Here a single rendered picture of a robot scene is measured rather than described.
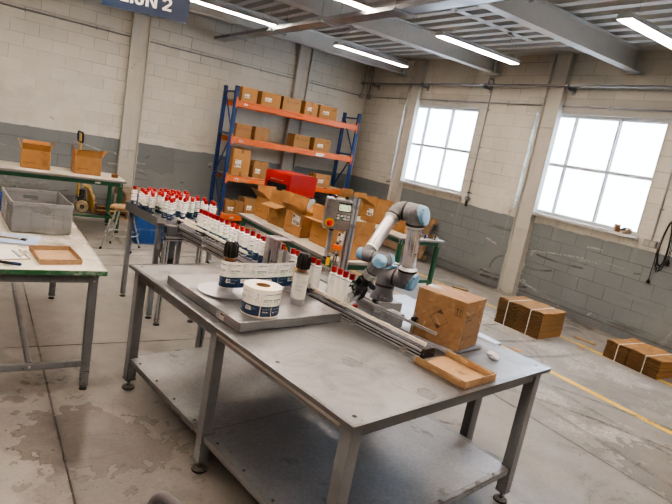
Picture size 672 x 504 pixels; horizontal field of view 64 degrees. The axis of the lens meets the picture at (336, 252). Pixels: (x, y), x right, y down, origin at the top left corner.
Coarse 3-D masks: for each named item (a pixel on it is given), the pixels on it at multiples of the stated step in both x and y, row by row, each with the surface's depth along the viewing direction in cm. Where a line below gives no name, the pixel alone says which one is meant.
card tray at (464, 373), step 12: (420, 360) 262; (432, 360) 272; (444, 360) 275; (456, 360) 277; (468, 360) 272; (432, 372) 257; (444, 372) 252; (456, 372) 262; (468, 372) 265; (480, 372) 267; (492, 372) 262; (456, 384) 247; (468, 384) 245; (480, 384) 252
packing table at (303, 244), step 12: (240, 216) 657; (252, 216) 654; (264, 228) 602; (276, 228) 602; (300, 240) 557; (312, 252) 516; (324, 264) 507; (336, 264) 490; (348, 264) 497; (360, 264) 505; (396, 264) 529
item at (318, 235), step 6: (318, 210) 565; (306, 216) 552; (318, 216) 565; (312, 222) 560; (318, 222) 552; (312, 228) 560; (318, 228) 552; (324, 228) 543; (312, 234) 560; (318, 234) 551; (324, 234) 542; (312, 240) 559; (318, 240) 551; (324, 240) 542; (324, 246) 541
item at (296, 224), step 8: (288, 200) 591; (296, 200) 597; (304, 200) 604; (288, 208) 585; (296, 208) 564; (304, 208) 605; (312, 208) 605; (288, 216) 588; (296, 216) 576; (312, 216) 572; (288, 224) 588; (296, 224) 576; (304, 224) 567; (288, 232) 587; (296, 232) 575; (304, 232) 572
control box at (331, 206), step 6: (330, 198) 330; (336, 198) 331; (342, 198) 338; (330, 204) 330; (336, 204) 331; (324, 210) 338; (330, 210) 331; (336, 210) 332; (324, 216) 333; (330, 216) 332; (324, 222) 333; (336, 222) 333; (342, 222) 334; (348, 222) 334; (330, 228) 334; (336, 228) 334; (342, 228) 334; (348, 228) 335
